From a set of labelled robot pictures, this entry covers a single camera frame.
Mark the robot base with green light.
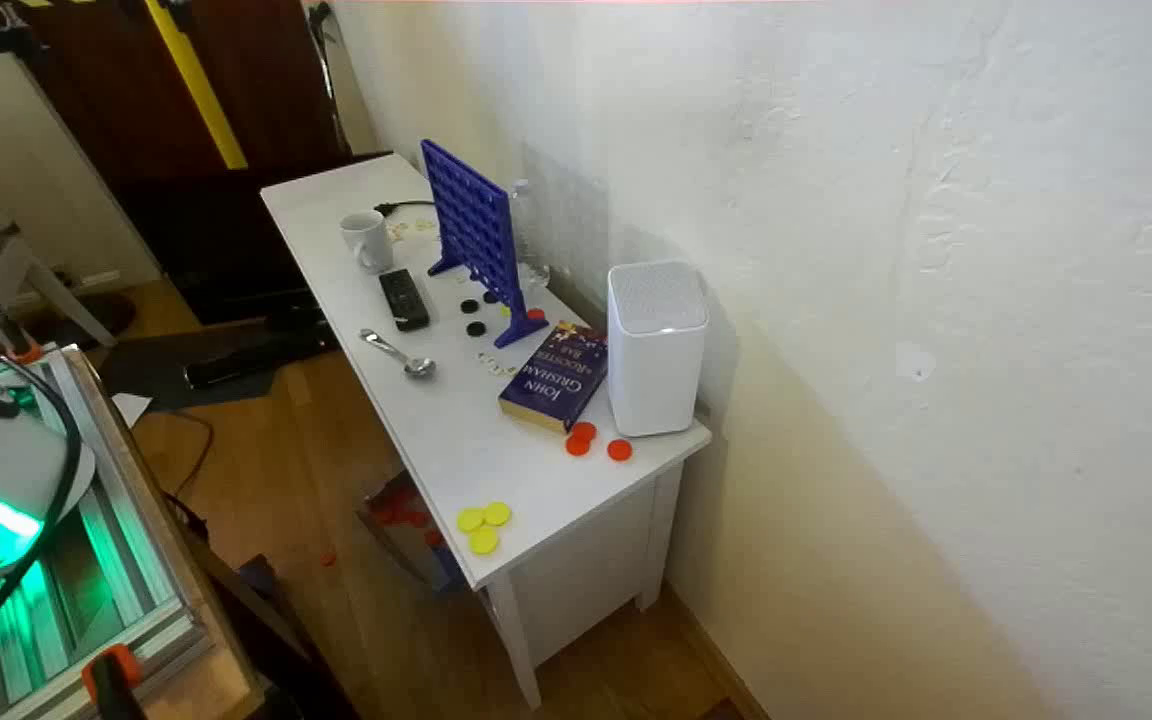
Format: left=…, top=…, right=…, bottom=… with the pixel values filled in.
left=0, top=337, right=101, bottom=604

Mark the blue gameboard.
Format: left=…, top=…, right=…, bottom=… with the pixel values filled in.
left=416, top=136, right=551, bottom=353

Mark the purple book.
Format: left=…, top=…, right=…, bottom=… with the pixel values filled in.
left=497, top=317, right=613, bottom=432

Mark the white plastic container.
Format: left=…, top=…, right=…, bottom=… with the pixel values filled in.
left=606, top=255, right=711, bottom=438

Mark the white side table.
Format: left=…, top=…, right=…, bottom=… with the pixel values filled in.
left=257, top=146, right=718, bottom=711

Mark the metal spoon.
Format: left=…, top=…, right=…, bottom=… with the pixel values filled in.
left=357, top=322, right=440, bottom=384

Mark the black remote control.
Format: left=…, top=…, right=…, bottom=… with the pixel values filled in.
left=377, top=265, right=435, bottom=337

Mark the white mug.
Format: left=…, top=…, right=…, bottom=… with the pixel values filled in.
left=336, top=209, right=399, bottom=280

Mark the colourful cardboard box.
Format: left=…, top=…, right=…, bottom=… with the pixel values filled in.
left=357, top=472, right=468, bottom=595

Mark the black flat floor stand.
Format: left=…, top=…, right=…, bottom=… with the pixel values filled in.
left=96, top=317, right=342, bottom=411

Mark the yellow pole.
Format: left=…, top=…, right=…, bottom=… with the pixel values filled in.
left=139, top=0, right=254, bottom=176

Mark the dark wooden cabinet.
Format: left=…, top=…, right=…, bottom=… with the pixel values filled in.
left=14, top=0, right=393, bottom=330

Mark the orange black clamp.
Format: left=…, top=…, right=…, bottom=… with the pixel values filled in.
left=77, top=643, right=154, bottom=720

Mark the black base cable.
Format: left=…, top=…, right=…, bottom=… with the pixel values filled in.
left=0, top=355, right=89, bottom=695

